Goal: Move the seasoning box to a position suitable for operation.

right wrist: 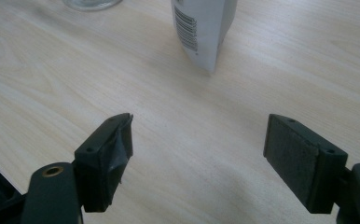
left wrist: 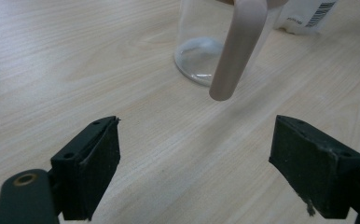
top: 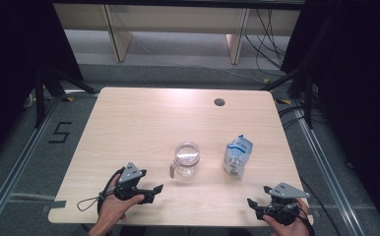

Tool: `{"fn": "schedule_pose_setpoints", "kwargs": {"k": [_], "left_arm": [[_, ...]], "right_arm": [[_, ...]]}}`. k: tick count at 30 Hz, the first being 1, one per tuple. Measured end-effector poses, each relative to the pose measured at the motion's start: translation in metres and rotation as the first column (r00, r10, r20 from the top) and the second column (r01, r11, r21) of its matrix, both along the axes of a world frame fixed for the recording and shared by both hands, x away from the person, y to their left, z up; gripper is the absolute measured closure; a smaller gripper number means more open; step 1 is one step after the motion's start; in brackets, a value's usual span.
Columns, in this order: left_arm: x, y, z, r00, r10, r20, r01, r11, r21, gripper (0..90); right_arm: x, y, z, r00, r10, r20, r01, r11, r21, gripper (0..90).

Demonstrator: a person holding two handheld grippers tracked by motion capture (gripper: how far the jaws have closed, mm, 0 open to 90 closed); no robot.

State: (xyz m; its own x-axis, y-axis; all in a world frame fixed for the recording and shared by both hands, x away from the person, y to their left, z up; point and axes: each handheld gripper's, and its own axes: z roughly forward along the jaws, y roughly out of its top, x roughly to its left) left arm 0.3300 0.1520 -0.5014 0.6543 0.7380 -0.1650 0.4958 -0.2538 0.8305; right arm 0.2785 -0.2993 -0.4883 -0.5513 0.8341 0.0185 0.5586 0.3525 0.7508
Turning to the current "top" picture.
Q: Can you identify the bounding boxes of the metal floor rail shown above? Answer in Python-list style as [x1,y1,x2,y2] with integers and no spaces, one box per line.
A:
[291,100,367,236]
[0,97,62,232]

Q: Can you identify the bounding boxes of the black metal stand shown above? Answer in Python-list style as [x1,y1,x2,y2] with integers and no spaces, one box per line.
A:
[262,63,314,130]
[33,64,97,130]

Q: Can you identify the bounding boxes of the person's left hand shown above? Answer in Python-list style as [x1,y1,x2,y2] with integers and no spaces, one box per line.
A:
[96,194,146,228]

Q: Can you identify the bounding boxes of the person's right hand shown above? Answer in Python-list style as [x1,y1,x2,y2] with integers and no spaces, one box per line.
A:
[262,198,314,236]

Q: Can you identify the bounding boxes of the black floor cable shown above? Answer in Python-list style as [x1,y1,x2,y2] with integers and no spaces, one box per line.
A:
[299,178,342,236]

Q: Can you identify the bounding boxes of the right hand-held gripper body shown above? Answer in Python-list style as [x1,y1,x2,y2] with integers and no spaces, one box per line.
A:
[255,182,311,227]

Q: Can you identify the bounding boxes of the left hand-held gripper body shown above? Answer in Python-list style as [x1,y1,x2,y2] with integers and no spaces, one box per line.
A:
[112,161,148,203]

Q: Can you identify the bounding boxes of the light wooden desk frame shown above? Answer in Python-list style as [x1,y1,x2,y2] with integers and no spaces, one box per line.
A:
[52,3,302,65]

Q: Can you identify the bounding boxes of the white and blue bag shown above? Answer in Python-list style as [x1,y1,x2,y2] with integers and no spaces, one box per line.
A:
[222,134,254,181]

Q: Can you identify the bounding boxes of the clear glass jar with lid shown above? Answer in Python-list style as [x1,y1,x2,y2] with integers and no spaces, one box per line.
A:
[169,141,202,180]

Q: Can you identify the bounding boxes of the black floor cables by stand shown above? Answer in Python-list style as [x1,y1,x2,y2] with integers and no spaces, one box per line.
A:
[277,103,312,130]

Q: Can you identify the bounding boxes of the dark curtain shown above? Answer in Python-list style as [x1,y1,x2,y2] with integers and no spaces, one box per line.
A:
[281,0,380,235]
[0,0,84,168]

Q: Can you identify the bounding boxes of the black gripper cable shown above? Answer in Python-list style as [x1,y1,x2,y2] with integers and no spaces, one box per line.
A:
[294,205,316,236]
[96,166,126,215]

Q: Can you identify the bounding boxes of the thin grey strap loop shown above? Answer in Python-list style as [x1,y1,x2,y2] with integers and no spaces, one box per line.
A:
[76,196,101,212]

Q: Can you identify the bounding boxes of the white floor cable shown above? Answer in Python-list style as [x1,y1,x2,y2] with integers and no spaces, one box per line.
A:
[164,61,267,84]

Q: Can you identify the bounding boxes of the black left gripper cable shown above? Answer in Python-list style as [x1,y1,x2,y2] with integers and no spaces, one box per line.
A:
[96,166,126,215]

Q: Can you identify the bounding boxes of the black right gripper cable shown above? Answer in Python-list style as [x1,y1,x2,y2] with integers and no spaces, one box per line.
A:
[294,205,316,236]

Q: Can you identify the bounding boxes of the bundle of black hanging cables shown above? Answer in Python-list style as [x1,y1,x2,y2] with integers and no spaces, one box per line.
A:
[243,9,288,77]

